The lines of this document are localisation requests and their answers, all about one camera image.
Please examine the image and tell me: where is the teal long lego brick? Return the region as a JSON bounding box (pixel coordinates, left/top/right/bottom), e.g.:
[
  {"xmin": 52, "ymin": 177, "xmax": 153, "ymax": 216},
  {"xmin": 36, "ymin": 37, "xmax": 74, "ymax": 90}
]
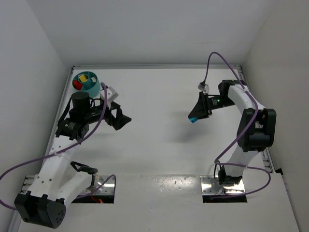
[{"xmin": 189, "ymin": 117, "xmax": 198, "ymax": 123}]

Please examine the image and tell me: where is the red long lego brick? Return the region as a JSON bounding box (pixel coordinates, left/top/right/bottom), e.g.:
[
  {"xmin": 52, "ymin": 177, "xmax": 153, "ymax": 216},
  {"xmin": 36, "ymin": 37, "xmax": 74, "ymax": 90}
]
[{"xmin": 72, "ymin": 80, "xmax": 83, "ymax": 91}]

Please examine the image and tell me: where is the yellow lego brick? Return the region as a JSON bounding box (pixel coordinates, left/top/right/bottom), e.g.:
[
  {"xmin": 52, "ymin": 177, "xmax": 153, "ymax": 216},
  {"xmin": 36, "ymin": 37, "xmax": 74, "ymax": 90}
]
[{"xmin": 79, "ymin": 74, "xmax": 88, "ymax": 83}]

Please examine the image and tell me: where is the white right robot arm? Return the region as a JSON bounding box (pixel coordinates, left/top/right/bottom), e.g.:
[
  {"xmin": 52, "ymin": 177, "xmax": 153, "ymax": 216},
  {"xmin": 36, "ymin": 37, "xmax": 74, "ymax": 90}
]
[{"xmin": 188, "ymin": 80, "xmax": 277, "ymax": 185}]

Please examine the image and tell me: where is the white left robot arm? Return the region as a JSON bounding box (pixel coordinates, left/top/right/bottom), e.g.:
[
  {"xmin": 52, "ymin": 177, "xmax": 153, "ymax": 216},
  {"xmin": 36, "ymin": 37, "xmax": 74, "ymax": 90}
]
[{"xmin": 14, "ymin": 87, "xmax": 131, "ymax": 229}]

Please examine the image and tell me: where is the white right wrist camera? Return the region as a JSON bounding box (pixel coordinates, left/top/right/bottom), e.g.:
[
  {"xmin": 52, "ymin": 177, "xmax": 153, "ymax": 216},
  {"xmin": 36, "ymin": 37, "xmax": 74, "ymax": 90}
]
[{"xmin": 198, "ymin": 81, "xmax": 210, "ymax": 94}]

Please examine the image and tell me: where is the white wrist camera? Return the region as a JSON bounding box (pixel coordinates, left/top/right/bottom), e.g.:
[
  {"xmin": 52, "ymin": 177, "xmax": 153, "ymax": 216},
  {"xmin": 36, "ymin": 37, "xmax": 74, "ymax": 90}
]
[
  {"xmin": 198, "ymin": 81, "xmax": 210, "ymax": 94},
  {"xmin": 99, "ymin": 87, "xmax": 119, "ymax": 108}
]

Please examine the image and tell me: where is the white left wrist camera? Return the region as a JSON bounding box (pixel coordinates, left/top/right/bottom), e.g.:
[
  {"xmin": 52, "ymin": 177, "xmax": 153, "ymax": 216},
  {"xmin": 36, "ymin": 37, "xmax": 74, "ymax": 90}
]
[{"xmin": 99, "ymin": 87, "xmax": 119, "ymax": 108}]

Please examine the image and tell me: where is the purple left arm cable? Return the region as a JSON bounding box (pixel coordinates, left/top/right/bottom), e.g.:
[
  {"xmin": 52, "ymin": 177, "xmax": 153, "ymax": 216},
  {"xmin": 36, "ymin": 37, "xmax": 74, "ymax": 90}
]
[{"xmin": 0, "ymin": 82, "xmax": 116, "ymax": 211}]

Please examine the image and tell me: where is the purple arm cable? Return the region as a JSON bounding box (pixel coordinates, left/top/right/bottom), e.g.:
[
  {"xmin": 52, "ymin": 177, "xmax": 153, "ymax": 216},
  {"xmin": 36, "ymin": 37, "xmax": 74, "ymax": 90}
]
[
  {"xmin": 204, "ymin": 51, "xmax": 271, "ymax": 199},
  {"xmin": 0, "ymin": 82, "xmax": 116, "ymax": 211}
]

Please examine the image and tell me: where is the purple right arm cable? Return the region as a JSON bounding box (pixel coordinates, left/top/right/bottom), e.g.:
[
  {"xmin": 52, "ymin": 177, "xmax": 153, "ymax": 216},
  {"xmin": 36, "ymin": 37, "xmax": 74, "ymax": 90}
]
[{"xmin": 204, "ymin": 51, "xmax": 271, "ymax": 199}]

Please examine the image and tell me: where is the aluminium frame rail back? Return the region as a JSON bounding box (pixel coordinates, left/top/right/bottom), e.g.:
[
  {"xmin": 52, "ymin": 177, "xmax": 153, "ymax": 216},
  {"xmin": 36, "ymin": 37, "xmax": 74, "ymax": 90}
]
[{"xmin": 72, "ymin": 64, "xmax": 242, "ymax": 70}]

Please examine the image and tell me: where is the aluminium frame rail left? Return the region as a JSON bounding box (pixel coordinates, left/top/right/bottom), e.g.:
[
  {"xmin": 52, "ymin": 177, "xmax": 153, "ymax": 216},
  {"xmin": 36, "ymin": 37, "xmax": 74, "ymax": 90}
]
[{"xmin": 6, "ymin": 66, "xmax": 74, "ymax": 232}]

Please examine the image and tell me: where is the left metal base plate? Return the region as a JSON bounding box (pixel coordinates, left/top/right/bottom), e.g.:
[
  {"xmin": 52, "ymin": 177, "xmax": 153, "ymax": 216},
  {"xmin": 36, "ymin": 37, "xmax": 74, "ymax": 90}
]
[{"xmin": 77, "ymin": 174, "xmax": 116, "ymax": 199}]

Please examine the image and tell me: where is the metal base plate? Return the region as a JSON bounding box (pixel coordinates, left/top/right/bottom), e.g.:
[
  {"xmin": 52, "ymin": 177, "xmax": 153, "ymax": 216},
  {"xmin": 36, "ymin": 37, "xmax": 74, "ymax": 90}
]
[
  {"xmin": 77, "ymin": 174, "xmax": 116, "ymax": 199},
  {"xmin": 200, "ymin": 175, "xmax": 245, "ymax": 196}
]

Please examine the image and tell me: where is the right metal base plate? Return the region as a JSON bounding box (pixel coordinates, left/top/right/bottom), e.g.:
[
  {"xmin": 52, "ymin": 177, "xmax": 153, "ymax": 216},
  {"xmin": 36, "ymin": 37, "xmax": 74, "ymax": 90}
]
[{"xmin": 200, "ymin": 175, "xmax": 245, "ymax": 196}]

